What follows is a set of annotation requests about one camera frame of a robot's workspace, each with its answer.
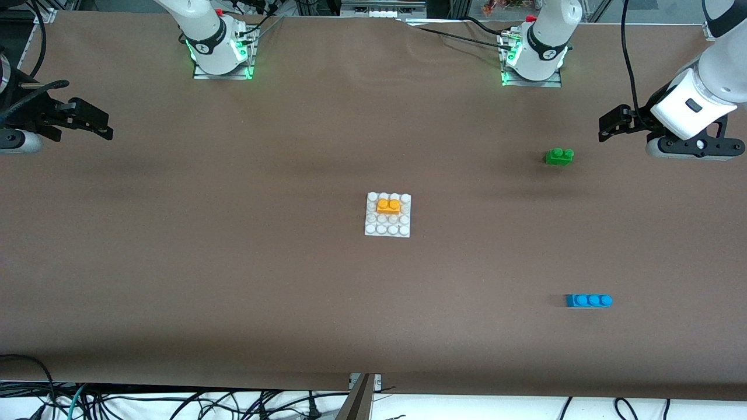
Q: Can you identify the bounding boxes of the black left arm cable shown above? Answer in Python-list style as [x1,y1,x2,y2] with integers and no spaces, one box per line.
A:
[620,0,651,126]

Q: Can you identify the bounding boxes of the black cable across table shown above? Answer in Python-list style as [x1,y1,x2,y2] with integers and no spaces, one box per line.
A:
[403,16,509,48]

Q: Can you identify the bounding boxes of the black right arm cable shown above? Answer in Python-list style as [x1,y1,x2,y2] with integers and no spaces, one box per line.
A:
[0,0,71,117]

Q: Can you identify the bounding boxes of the aluminium frame rail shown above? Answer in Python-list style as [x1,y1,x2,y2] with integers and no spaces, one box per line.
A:
[340,0,428,19]

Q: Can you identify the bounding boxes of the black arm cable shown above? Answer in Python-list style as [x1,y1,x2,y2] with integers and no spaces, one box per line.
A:
[620,0,651,126]
[0,0,71,117]

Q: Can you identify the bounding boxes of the teal floor cable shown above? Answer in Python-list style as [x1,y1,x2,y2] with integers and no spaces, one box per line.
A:
[65,384,88,420]

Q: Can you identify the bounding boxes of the blue three-stud block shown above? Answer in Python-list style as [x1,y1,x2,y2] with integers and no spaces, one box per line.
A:
[566,294,613,309]

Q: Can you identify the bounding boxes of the white studded base plate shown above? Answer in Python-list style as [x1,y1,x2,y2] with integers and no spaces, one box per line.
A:
[365,192,412,239]

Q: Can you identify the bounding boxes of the black looped floor cable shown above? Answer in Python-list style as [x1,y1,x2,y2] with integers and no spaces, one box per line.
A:
[0,354,56,420]

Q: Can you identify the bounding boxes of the brown table cover sheet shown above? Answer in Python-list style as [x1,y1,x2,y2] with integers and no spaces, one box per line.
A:
[0,12,747,402]

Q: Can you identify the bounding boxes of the dark slanted beam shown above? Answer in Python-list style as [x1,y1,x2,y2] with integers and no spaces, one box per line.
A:
[334,374,375,420]

